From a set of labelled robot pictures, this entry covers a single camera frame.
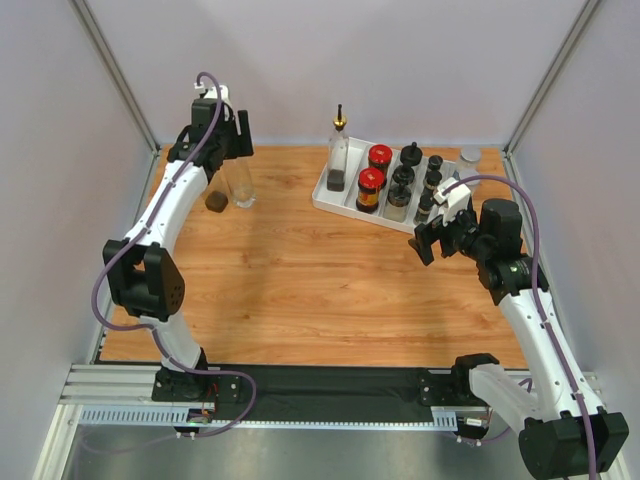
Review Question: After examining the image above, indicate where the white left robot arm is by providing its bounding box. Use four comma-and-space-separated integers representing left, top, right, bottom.
102, 92, 253, 403

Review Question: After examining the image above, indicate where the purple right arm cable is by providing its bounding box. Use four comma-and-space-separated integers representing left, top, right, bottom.
439, 173, 601, 480

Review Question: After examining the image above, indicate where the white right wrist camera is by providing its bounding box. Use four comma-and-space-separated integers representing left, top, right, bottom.
433, 177, 471, 226

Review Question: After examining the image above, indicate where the oil bottle with dark sauce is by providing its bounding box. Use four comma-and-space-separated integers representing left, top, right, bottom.
205, 170, 229, 213

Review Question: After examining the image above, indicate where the clear oil bottle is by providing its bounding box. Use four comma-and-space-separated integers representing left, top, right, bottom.
225, 158, 256, 209

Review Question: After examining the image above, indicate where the silver-top pepper grinder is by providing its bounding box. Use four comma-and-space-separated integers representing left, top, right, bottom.
427, 155, 444, 172

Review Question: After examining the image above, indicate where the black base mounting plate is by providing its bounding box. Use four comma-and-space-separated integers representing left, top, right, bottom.
151, 364, 487, 424

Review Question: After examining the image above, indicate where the silver-lid salt shaker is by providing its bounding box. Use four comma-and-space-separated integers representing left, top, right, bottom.
455, 146, 482, 173
453, 168, 481, 197

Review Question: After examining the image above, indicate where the black-lid glass condiment jar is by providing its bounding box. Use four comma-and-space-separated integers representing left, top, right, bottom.
400, 142, 423, 168

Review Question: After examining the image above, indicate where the small dark spice jar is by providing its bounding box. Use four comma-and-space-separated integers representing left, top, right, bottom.
423, 170, 442, 197

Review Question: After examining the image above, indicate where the aluminium frame post left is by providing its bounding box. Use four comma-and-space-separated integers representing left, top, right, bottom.
69, 0, 160, 153

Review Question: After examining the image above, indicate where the aluminium frame post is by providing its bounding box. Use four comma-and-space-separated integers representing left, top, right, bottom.
69, 0, 160, 153
503, 0, 602, 156

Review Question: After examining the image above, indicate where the glass jar with white granules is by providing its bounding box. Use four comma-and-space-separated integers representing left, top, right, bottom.
383, 183, 411, 222

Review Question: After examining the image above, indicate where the red-lid sauce bottle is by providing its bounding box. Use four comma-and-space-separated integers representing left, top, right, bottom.
356, 167, 385, 214

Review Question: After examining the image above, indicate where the aluminium frame post right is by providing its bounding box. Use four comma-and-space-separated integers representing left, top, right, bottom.
503, 0, 602, 156

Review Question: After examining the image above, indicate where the tall bottle with dark sauce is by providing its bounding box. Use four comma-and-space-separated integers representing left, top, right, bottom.
326, 104, 349, 192

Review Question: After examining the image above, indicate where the small black-cap spice jar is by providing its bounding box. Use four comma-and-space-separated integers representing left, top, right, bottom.
414, 194, 434, 225

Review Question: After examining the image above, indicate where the red-lid sauce jar front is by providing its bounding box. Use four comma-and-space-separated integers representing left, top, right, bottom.
368, 144, 393, 177

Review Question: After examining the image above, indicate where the white divided organizer tray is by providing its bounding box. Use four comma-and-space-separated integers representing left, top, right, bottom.
312, 137, 429, 233

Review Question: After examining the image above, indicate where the glass jar with brown lumps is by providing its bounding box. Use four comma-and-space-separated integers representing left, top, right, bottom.
392, 165, 415, 187

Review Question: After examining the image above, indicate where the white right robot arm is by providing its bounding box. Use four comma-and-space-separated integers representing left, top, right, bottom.
413, 199, 629, 479

